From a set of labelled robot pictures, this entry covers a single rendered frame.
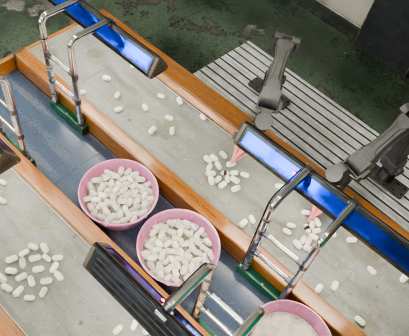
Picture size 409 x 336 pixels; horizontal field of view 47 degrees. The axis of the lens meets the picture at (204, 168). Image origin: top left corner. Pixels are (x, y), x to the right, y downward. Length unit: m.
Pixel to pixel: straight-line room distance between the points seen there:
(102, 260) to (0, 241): 0.55
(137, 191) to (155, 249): 0.23
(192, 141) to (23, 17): 2.06
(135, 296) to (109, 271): 0.08
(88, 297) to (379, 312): 0.89
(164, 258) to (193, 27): 2.25
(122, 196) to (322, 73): 2.09
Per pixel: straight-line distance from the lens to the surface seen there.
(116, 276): 1.11
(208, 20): 3.59
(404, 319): 1.66
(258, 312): 1.09
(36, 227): 1.61
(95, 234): 1.54
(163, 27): 3.47
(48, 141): 1.89
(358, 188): 1.94
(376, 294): 1.65
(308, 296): 1.54
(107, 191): 1.65
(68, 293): 1.50
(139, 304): 1.10
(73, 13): 1.78
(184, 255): 1.53
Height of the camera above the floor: 2.12
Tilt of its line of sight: 53 degrees down
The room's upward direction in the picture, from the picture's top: 12 degrees clockwise
